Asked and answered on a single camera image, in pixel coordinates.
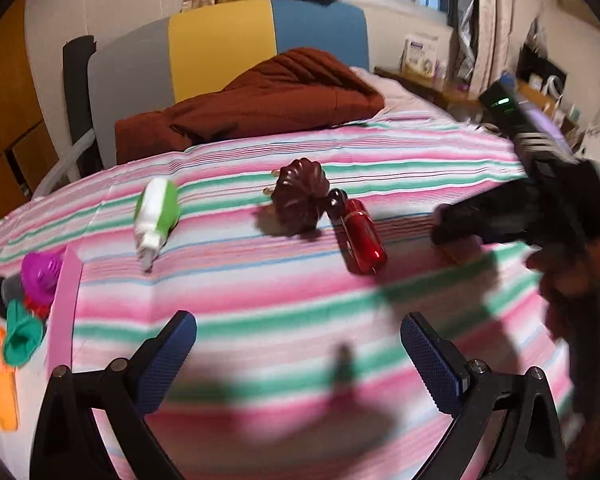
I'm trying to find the wooden wardrobe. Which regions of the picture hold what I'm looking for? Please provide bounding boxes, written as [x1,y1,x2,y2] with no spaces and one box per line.
[0,0,63,236]

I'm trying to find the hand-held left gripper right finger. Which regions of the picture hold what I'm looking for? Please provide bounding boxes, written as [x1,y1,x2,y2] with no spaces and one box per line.
[400,311,569,480]

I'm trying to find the dark red ribbed shell ornament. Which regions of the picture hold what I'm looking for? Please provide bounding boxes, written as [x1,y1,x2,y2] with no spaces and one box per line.
[263,157,331,235]

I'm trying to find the wooden desk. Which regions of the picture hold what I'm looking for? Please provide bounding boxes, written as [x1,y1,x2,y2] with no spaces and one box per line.
[375,65,581,126]

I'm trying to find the green and white bottle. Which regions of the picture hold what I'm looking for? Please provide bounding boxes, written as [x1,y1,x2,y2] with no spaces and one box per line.
[133,176,182,271]

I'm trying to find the beige curtain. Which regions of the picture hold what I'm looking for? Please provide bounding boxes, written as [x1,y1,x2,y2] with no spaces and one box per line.
[450,0,513,96]

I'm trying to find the grey and black cylinder toy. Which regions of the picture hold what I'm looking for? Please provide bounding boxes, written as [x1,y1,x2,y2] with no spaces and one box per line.
[0,275,26,320]

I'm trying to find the grey hose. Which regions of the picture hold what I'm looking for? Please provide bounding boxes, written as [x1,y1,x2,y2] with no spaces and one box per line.
[32,130,96,198]

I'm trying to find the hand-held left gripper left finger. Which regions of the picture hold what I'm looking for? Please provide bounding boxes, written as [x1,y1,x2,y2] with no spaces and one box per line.
[29,310,199,480]

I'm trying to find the pink storage box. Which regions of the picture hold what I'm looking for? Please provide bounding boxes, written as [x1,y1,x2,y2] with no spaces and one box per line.
[0,247,85,466]

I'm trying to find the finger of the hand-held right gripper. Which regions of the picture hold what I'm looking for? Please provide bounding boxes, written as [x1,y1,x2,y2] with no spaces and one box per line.
[432,185,541,248]

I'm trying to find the red glossy bottle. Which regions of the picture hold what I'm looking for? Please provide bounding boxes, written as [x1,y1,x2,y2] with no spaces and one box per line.
[327,188,388,276]

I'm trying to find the person's right forearm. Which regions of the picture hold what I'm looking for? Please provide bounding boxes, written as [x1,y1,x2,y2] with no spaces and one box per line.
[562,280,600,480]

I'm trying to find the pink green striped bedsheet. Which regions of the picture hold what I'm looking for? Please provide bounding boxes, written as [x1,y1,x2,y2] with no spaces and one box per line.
[0,117,581,480]

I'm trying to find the small red plastic piece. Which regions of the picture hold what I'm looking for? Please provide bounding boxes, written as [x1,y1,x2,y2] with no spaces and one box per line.
[24,295,51,318]

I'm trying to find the pale pink bedding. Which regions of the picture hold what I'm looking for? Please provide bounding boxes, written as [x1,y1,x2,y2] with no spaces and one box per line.
[350,66,456,123]

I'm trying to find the black desk organizer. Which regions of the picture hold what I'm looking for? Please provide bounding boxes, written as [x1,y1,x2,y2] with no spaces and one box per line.
[517,42,568,96]

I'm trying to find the grey yellow blue headboard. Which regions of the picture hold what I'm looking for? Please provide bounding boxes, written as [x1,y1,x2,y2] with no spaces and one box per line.
[87,0,371,161]

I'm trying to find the white cardboard box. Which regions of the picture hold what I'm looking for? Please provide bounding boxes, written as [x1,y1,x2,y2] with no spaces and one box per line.
[402,35,441,78]

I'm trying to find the person's right hand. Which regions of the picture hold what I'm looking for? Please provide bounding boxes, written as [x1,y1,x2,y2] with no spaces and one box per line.
[525,232,600,341]

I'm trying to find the teal plastic funnel toy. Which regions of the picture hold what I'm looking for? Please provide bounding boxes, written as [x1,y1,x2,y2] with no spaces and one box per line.
[2,300,47,367]

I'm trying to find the brown quilted blanket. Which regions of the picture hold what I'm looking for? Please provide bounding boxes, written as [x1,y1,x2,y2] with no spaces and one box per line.
[114,47,386,166]

